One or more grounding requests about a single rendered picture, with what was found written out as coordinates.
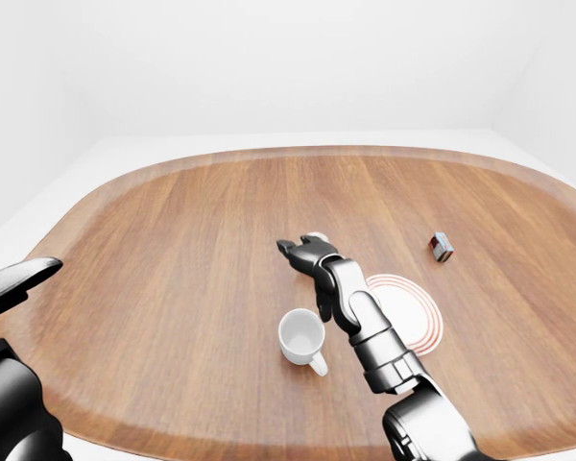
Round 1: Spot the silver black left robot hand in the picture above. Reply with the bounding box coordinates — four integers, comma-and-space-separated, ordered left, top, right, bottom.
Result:
0, 256, 64, 339

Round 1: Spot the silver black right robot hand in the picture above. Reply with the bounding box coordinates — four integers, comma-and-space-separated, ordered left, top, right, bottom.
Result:
276, 231, 401, 348

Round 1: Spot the white plate with red rings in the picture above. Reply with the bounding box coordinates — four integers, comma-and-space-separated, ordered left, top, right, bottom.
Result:
364, 273, 444, 356

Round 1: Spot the white mug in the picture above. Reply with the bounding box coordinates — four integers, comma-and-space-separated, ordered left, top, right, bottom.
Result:
277, 308, 329, 378

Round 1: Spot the small red printed box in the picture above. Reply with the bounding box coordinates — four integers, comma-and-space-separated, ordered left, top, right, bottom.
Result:
427, 231, 456, 263

